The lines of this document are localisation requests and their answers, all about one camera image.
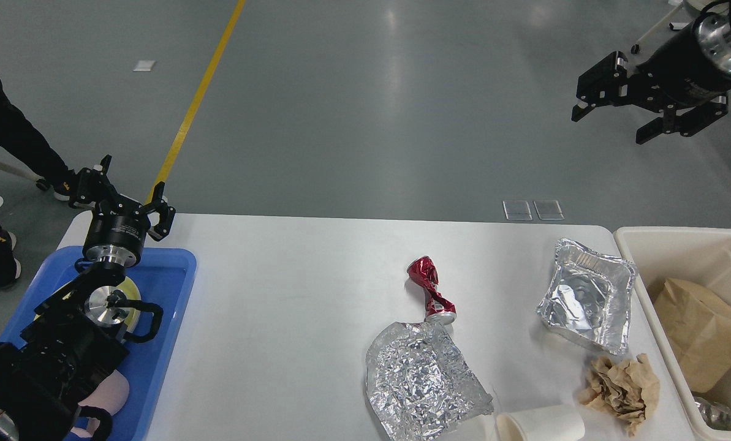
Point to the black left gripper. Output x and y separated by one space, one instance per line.
114 235

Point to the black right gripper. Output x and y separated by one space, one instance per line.
686 81

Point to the yellow plate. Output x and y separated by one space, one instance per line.
98 308

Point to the pink mug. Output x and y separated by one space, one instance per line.
110 396

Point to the aluminium foil tray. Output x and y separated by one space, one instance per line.
588 300

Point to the brown paper bag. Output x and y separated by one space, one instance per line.
697 323

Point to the brown paper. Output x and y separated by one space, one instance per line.
628 390

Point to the crushed red can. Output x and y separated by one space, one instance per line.
439 310

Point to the aluminium foil sheet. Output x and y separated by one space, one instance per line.
419 384

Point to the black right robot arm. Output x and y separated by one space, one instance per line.
685 81

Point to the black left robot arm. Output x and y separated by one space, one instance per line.
42 383

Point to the person in black clothes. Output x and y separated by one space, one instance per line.
21 139

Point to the beige plastic bin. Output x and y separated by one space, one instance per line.
700 255

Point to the white paper cup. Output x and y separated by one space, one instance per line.
559 422

